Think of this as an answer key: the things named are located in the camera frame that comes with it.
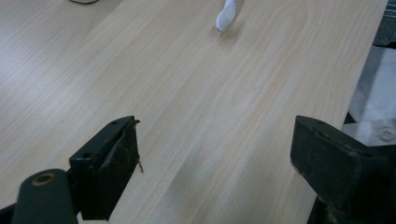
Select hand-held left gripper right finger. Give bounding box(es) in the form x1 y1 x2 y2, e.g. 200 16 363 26
290 115 396 224

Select dark striped cloth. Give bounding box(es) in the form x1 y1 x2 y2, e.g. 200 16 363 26
372 0 396 49

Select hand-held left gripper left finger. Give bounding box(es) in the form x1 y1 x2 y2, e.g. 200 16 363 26
68 115 145 222

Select white garment with button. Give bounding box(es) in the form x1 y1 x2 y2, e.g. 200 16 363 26
341 45 396 147

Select white toothbrush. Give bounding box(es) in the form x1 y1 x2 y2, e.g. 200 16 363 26
215 0 239 33

